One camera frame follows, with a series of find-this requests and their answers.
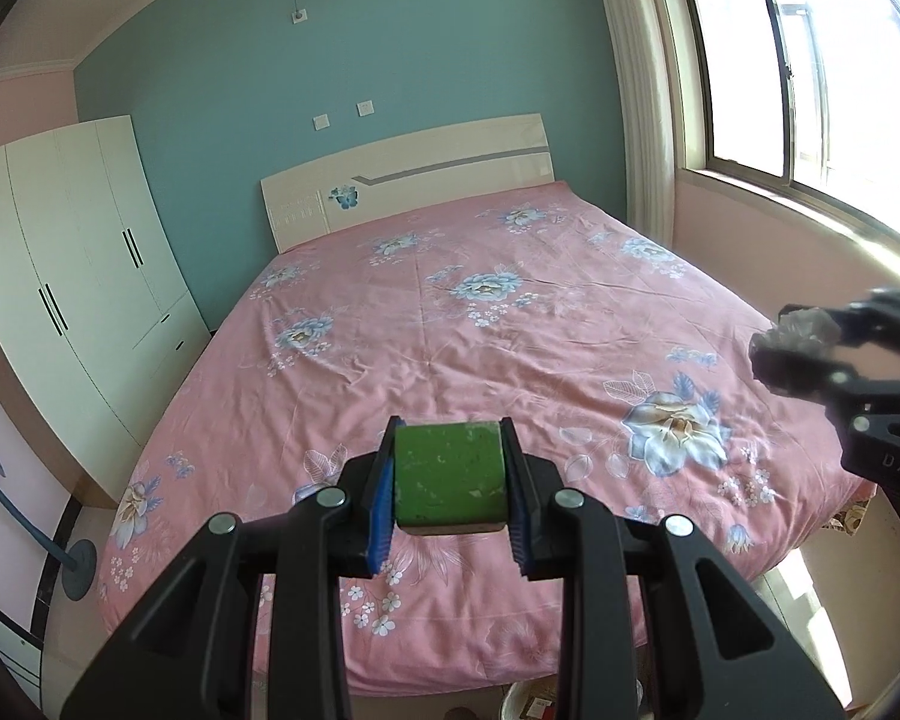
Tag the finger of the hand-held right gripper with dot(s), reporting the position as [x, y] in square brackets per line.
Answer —
[795, 375]
[885, 319]

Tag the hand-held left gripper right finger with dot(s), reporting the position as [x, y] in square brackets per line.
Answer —
[516, 517]

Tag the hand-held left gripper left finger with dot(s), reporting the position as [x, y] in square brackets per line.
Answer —
[379, 510]

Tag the clear plastic wrapper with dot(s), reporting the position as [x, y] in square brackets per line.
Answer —
[799, 330]

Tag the green box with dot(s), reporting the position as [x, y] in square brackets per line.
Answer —
[450, 476]

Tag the white round trash bin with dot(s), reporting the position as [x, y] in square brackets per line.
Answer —
[529, 701]

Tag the floral mattress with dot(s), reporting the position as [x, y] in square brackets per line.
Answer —
[853, 521]

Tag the pink floral bedsheet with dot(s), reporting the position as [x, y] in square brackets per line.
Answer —
[495, 330]

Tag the window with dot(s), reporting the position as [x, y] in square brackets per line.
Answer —
[810, 67]

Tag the floor stand with blue pole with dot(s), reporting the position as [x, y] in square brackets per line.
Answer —
[79, 566]

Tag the cream curtain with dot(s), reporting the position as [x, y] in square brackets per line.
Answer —
[637, 90]

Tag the white headboard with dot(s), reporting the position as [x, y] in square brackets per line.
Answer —
[420, 172]

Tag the white wardrobe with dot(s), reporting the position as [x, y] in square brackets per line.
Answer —
[82, 277]

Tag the white wall switch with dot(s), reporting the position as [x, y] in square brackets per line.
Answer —
[320, 121]
[365, 106]

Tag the white wall socket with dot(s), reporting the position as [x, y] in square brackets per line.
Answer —
[298, 16]

